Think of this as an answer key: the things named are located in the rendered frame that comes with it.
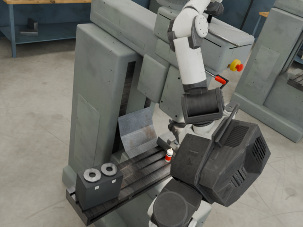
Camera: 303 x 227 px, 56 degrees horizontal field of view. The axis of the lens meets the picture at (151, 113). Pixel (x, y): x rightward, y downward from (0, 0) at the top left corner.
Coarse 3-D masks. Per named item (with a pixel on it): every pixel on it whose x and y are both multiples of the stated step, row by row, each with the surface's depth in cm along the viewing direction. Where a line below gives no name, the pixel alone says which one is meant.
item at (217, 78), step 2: (206, 70) 141; (206, 72) 141; (208, 72) 140; (210, 74) 139; (212, 74) 139; (212, 76) 139; (214, 76) 138; (216, 76) 137; (218, 76) 137; (216, 78) 137; (218, 78) 136; (220, 78) 136; (216, 80) 137; (218, 80) 136; (220, 80) 136; (222, 80) 135; (224, 80) 135; (220, 82) 136; (222, 82) 135; (224, 82) 135
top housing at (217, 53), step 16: (160, 16) 150; (160, 32) 153; (208, 32) 132; (224, 32) 135; (240, 32) 141; (208, 48) 133; (224, 48) 128; (240, 48) 136; (208, 64) 136; (224, 64) 134
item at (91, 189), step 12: (96, 168) 155; (108, 168) 157; (84, 180) 147; (96, 180) 147; (108, 180) 150; (120, 180) 157; (84, 192) 146; (96, 192) 150; (108, 192) 157; (84, 204) 150; (96, 204) 157
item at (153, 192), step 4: (124, 152) 208; (124, 156) 205; (128, 156) 205; (120, 160) 211; (124, 160) 206; (168, 180) 195; (160, 184) 190; (164, 184) 191; (152, 188) 190; (156, 188) 187; (160, 188) 188; (148, 192) 195; (152, 192) 191; (156, 192) 188; (152, 196) 192; (156, 196) 189
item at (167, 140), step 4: (168, 132) 213; (160, 136) 207; (164, 136) 208; (168, 136) 209; (172, 136) 204; (160, 140) 207; (164, 140) 205; (168, 140) 201; (172, 140) 200; (160, 144) 208; (164, 144) 205; (168, 144) 202; (172, 144) 203; (176, 144) 204; (164, 148) 206; (168, 148) 204; (172, 148) 200; (176, 152) 198; (172, 156) 203
